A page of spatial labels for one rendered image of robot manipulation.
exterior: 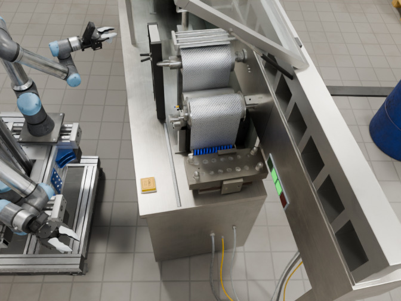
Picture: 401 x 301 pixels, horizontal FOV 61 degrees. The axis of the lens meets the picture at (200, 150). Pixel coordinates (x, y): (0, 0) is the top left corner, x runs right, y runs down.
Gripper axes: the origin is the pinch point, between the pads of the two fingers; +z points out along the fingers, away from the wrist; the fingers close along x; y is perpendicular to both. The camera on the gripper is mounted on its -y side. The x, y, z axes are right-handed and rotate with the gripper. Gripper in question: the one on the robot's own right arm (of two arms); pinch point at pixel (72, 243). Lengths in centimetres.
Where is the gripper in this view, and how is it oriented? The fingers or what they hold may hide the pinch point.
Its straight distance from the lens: 136.5
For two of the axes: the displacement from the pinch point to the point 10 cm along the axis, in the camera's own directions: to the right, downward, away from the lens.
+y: -1.1, 6.6, 7.5
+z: 9.1, 3.7, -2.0
